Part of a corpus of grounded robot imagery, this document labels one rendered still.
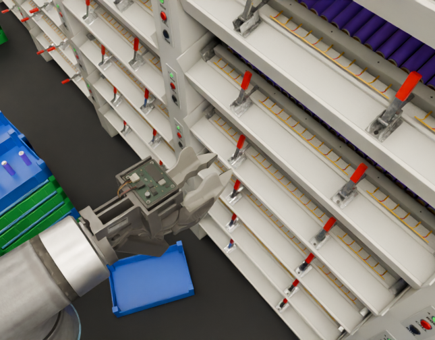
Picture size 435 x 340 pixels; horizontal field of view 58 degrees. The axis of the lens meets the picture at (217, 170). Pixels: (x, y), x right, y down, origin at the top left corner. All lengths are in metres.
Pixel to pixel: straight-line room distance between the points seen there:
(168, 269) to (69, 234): 1.17
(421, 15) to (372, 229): 0.37
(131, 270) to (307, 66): 1.23
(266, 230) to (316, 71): 0.57
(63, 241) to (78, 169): 1.47
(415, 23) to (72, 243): 0.43
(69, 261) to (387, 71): 0.46
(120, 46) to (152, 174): 0.81
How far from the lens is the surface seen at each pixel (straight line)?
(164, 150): 1.44
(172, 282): 1.60
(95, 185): 1.86
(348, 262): 0.87
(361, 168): 0.65
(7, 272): 0.48
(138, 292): 1.61
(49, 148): 2.06
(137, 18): 1.03
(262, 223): 1.08
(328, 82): 0.59
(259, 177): 0.92
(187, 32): 0.82
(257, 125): 0.77
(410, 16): 0.45
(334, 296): 1.04
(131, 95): 1.38
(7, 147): 1.56
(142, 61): 1.18
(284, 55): 0.62
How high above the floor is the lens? 1.53
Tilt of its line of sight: 57 degrees down
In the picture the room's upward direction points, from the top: straight up
